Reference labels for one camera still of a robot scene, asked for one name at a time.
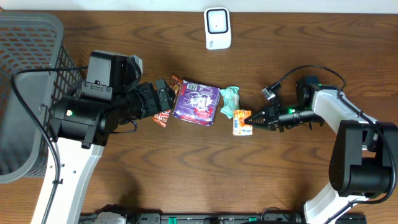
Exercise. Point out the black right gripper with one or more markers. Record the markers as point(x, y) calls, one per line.
point(272, 119)

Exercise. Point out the white barcode scanner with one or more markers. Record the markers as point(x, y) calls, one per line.
point(217, 28)

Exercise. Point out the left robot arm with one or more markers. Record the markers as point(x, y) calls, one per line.
point(112, 95)

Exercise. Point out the teal snack packet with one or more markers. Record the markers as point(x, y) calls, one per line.
point(230, 100)

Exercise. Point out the purple snack packet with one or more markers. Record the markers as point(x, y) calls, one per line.
point(197, 103)

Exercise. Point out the grey plastic mesh basket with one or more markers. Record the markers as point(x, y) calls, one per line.
point(31, 48)

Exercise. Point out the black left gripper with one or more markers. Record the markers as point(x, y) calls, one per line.
point(154, 100)

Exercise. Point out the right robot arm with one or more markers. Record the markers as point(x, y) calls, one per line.
point(363, 164)

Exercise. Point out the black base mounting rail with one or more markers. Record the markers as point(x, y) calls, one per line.
point(155, 218)

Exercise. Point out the small orange white box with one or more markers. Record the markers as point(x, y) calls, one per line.
point(240, 128)

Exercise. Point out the orange chocolate bar wrapper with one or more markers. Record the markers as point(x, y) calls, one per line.
point(162, 117)

